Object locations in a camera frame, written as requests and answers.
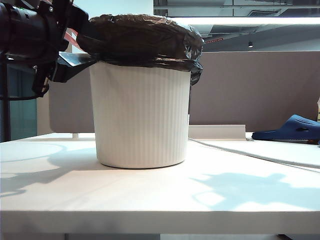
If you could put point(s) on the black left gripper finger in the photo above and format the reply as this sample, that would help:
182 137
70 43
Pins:
68 66
78 20

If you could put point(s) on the dark blue rubber slipper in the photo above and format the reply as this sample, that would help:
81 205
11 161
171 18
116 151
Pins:
295 130

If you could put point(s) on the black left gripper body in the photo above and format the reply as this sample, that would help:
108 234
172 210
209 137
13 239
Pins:
50 42

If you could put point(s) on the white divider support post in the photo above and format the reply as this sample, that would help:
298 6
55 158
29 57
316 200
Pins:
75 135

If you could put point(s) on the small black ceiling spotlight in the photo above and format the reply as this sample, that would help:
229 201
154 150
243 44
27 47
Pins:
250 45

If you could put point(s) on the grey rounded desk divider panel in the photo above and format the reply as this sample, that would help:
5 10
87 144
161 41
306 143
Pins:
72 112

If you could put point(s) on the black plastic garbage bag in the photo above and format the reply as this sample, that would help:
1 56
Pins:
142 37

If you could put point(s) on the red ceiling sign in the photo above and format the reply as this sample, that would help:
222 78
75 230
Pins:
215 40

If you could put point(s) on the yellow white package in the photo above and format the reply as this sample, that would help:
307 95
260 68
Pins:
319 112

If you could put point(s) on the white ribbed plastic trash can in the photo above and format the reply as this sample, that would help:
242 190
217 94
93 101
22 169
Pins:
140 120

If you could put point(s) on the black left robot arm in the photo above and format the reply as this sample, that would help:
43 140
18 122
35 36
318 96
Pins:
22 30

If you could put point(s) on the black glass door frame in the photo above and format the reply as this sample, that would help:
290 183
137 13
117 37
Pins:
7 120

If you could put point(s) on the long ceiling light strip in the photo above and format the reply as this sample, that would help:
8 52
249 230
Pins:
250 21

